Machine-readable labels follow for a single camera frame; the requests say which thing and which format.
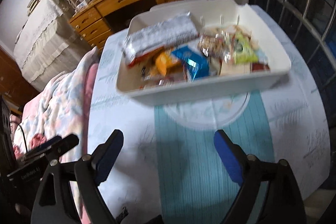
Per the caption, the orange fried snack tray pack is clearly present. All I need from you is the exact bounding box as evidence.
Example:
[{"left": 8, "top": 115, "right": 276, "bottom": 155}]
[{"left": 141, "top": 65, "right": 163, "bottom": 89}]

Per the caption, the white orange snack bar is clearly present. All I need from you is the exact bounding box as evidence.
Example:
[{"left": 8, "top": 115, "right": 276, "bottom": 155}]
[{"left": 155, "top": 51, "right": 183, "bottom": 76}]

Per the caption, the long white cracker package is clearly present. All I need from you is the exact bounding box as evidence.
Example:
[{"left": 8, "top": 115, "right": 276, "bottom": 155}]
[{"left": 121, "top": 11, "right": 199, "bottom": 67}]

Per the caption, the clear pack pale biscuit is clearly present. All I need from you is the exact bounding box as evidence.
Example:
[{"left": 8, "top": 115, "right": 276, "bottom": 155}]
[{"left": 197, "top": 32, "right": 231, "bottom": 59}]

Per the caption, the pink floral quilt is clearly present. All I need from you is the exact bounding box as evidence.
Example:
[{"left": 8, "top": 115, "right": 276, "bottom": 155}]
[{"left": 1, "top": 48, "right": 98, "bottom": 223}]

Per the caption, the white leaf print tablecloth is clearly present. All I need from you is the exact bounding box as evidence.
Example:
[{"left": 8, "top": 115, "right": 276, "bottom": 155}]
[{"left": 88, "top": 6, "right": 330, "bottom": 223}]

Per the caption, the white lace covered cabinet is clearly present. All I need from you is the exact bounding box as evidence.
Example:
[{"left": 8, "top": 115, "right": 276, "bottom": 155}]
[{"left": 14, "top": 0, "right": 91, "bottom": 92}]

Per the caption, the wooden desk with drawers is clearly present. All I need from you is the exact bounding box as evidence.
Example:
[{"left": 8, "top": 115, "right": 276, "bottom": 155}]
[{"left": 70, "top": 0, "right": 180, "bottom": 51}]

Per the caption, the brown beige bread package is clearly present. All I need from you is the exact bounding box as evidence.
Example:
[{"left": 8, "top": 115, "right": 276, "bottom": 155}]
[{"left": 219, "top": 62, "right": 251, "bottom": 76}]

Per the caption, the white plastic storage bin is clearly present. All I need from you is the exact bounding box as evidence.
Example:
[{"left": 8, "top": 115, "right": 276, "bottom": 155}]
[{"left": 116, "top": 0, "right": 291, "bottom": 106}]

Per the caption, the blue foil snack packet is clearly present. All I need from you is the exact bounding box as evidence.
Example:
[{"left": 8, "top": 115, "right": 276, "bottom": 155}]
[{"left": 171, "top": 46, "right": 210, "bottom": 81}]

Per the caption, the yellow green small snack packet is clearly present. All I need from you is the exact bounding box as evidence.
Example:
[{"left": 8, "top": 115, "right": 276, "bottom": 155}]
[{"left": 231, "top": 31, "right": 259, "bottom": 65}]

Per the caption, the black cable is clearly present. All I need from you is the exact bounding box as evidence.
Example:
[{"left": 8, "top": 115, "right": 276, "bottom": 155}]
[{"left": 15, "top": 123, "right": 29, "bottom": 154}]

